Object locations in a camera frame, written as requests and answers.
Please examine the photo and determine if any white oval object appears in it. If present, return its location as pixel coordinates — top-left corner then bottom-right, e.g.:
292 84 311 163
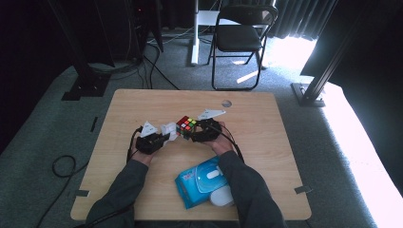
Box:
209 184 235 209

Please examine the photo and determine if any black tape strip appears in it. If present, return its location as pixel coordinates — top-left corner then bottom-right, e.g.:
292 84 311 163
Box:
89 116 100 133

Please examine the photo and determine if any black looped floor cable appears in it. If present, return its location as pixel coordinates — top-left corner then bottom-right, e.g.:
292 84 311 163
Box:
35 154 92 228

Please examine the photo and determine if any blue cloth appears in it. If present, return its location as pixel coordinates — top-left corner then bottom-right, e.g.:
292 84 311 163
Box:
174 155 230 210

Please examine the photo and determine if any person's left hand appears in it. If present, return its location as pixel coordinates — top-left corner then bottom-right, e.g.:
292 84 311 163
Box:
130 142 156 167

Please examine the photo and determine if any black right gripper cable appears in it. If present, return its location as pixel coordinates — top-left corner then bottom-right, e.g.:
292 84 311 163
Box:
215 124 245 164

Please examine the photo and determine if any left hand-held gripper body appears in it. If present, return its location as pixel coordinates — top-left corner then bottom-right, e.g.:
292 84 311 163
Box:
135 121 165 156

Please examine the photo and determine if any black metal stand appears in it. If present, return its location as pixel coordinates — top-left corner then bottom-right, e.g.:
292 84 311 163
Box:
291 0 376 108
47 0 112 102

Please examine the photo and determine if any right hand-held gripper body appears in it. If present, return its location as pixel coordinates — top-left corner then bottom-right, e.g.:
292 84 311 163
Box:
197 108 227 143

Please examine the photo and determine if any white desk leg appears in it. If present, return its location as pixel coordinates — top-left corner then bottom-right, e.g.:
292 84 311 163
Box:
190 0 222 67

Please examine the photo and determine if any dark curtain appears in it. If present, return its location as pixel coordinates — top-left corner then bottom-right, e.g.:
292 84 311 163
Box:
265 0 337 42

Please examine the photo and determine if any multicoloured puzzle cube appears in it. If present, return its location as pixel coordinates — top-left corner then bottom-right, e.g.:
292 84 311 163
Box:
175 115 199 141

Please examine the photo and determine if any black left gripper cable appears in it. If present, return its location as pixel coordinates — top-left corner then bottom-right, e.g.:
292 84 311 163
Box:
125 125 144 164

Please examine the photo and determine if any black folding chair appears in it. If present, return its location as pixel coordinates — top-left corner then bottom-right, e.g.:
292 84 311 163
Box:
207 3 280 92

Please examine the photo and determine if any person's right hand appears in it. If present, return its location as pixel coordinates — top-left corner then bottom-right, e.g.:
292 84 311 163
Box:
202 121 236 157

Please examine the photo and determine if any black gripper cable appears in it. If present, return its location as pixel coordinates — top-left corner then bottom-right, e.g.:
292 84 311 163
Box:
125 125 144 164
215 124 245 164

